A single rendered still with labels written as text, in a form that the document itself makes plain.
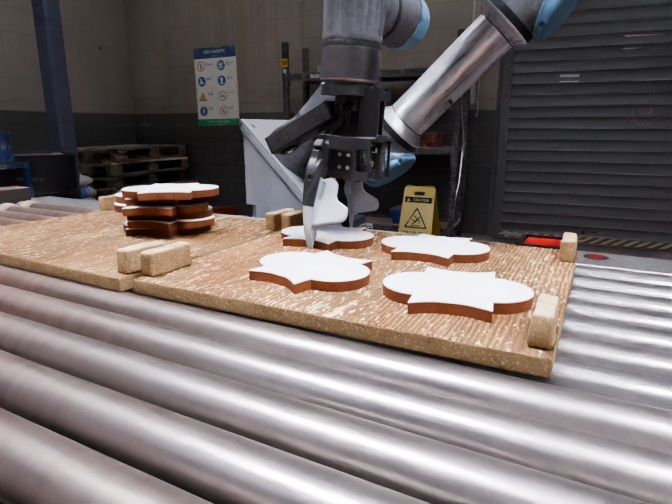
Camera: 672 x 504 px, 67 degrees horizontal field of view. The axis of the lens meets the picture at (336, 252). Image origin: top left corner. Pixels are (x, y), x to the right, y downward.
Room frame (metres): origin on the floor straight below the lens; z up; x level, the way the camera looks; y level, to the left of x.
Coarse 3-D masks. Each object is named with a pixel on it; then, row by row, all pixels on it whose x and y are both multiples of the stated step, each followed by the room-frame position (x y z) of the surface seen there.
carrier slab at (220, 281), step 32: (224, 256) 0.60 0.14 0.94; (256, 256) 0.60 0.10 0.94; (352, 256) 0.60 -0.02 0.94; (384, 256) 0.60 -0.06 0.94; (512, 256) 0.60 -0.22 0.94; (544, 256) 0.60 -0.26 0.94; (576, 256) 0.60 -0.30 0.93; (160, 288) 0.49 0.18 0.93; (192, 288) 0.47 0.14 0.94; (224, 288) 0.47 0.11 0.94; (256, 288) 0.47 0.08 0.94; (544, 288) 0.47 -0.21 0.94; (288, 320) 0.42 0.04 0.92; (320, 320) 0.40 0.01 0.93; (352, 320) 0.39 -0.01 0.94; (384, 320) 0.39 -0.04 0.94; (416, 320) 0.39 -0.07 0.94; (448, 320) 0.39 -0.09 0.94; (480, 320) 0.39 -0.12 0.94; (512, 320) 0.39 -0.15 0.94; (448, 352) 0.35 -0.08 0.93; (480, 352) 0.34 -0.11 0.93; (512, 352) 0.33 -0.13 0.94; (544, 352) 0.33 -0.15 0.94
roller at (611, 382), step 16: (336, 336) 0.42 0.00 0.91; (416, 352) 0.39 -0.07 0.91; (480, 368) 0.36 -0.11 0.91; (496, 368) 0.36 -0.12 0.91; (560, 368) 0.34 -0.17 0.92; (576, 368) 0.34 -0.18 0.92; (592, 368) 0.34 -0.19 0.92; (608, 368) 0.34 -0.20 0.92; (560, 384) 0.33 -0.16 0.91; (576, 384) 0.33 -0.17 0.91; (592, 384) 0.33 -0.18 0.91; (608, 384) 0.32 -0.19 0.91; (624, 384) 0.32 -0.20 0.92; (640, 384) 0.32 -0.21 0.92; (656, 384) 0.32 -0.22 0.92; (624, 400) 0.31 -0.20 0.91; (640, 400) 0.31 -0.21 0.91; (656, 400) 0.31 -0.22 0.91
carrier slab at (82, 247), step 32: (32, 224) 0.81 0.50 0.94; (64, 224) 0.81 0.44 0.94; (96, 224) 0.81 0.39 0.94; (224, 224) 0.81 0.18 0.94; (256, 224) 0.81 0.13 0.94; (0, 256) 0.62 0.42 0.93; (32, 256) 0.60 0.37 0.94; (64, 256) 0.60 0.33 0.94; (96, 256) 0.60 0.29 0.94; (192, 256) 0.60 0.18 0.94; (128, 288) 0.52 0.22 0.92
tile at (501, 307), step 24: (384, 288) 0.45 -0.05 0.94; (408, 288) 0.44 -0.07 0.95; (432, 288) 0.44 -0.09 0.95; (456, 288) 0.44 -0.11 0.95; (480, 288) 0.44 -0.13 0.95; (504, 288) 0.44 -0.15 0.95; (528, 288) 0.44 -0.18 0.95; (408, 312) 0.40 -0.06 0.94; (432, 312) 0.41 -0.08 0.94; (456, 312) 0.40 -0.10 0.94; (480, 312) 0.39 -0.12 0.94; (504, 312) 0.40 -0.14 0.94
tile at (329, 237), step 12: (288, 228) 0.72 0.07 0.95; (300, 228) 0.72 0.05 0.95; (324, 228) 0.72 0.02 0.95; (336, 228) 0.72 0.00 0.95; (348, 228) 0.72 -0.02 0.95; (360, 228) 0.72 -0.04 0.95; (288, 240) 0.65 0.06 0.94; (300, 240) 0.65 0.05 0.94; (324, 240) 0.64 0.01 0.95; (336, 240) 0.64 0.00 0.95; (348, 240) 0.64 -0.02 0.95; (360, 240) 0.64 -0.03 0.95; (372, 240) 0.66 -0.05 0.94
